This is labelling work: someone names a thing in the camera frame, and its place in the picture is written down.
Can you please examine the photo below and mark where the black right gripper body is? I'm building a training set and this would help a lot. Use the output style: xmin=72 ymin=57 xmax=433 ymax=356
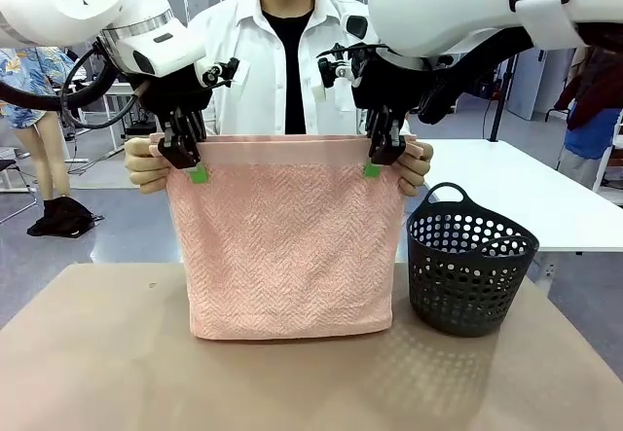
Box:
xmin=349 ymin=53 xmax=430 ymax=113

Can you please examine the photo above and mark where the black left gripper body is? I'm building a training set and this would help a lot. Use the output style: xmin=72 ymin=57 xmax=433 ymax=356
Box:
xmin=127 ymin=62 xmax=216 ymax=121

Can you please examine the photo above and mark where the pink towel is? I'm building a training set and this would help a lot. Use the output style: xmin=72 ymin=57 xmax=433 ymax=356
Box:
xmin=148 ymin=132 xmax=425 ymax=341

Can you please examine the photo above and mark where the black perforated plastic basket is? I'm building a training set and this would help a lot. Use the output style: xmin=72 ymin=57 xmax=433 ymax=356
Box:
xmin=406 ymin=182 xmax=541 ymax=340

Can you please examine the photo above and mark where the person's left hand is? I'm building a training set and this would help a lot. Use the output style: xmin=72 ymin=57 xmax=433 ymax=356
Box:
xmin=397 ymin=140 xmax=435 ymax=197

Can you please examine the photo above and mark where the person's right hand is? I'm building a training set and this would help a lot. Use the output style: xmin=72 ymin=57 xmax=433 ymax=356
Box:
xmin=124 ymin=136 xmax=170 ymax=196

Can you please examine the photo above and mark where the long white desk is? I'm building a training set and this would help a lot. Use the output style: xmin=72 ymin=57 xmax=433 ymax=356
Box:
xmin=61 ymin=79 xmax=147 ymax=156

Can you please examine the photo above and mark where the person in white shirt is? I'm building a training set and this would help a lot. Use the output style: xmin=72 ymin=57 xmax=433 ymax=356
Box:
xmin=187 ymin=0 xmax=382 ymax=137

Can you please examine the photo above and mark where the black tripod stand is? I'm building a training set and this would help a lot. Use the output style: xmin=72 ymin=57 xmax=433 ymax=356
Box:
xmin=485 ymin=54 xmax=518 ymax=143

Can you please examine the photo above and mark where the black garment pile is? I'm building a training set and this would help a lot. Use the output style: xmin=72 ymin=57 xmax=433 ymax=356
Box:
xmin=26 ymin=196 xmax=97 ymax=238

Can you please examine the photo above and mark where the mannequin in floral shirt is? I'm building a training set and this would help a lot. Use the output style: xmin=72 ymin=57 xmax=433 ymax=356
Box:
xmin=0 ymin=45 xmax=77 ymax=199

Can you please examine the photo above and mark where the black seat metal chair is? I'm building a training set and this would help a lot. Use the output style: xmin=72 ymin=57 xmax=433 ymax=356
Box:
xmin=0 ymin=146 xmax=39 ymax=227

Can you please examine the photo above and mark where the white side table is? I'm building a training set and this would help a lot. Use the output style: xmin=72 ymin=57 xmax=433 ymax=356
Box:
xmin=414 ymin=137 xmax=623 ymax=255

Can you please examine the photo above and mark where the blue garment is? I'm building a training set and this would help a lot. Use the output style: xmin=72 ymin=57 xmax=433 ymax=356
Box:
xmin=563 ymin=103 xmax=623 ymax=161

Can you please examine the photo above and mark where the dark brown jacket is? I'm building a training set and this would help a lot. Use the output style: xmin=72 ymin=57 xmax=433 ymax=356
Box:
xmin=554 ymin=45 xmax=623 ymax=131

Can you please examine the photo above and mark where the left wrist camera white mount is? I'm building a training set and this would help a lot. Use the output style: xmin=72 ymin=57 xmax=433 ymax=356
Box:
xmin=114 ymin=20 xmax=242 ymax=90

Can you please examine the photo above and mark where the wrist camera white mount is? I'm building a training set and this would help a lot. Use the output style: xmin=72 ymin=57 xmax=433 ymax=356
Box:
xmin=114 ymin=20 xmax=242 ymax=90
xmin=314 ymin=12 xmax=372 ymax=112

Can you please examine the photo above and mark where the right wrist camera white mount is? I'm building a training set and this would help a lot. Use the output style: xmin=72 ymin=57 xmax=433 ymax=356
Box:
xmin=314 ymin=12 xmax=372 ymax=112

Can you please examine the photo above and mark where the black right arm cable sleeve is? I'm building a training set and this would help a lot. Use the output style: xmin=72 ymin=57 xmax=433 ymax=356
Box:
xmin=417 ymin=25 xmax=537 ymax=126

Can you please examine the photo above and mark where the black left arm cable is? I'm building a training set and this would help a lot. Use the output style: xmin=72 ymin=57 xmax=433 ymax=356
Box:
xmin=0 ymin=36 xmax=143 ymax=131

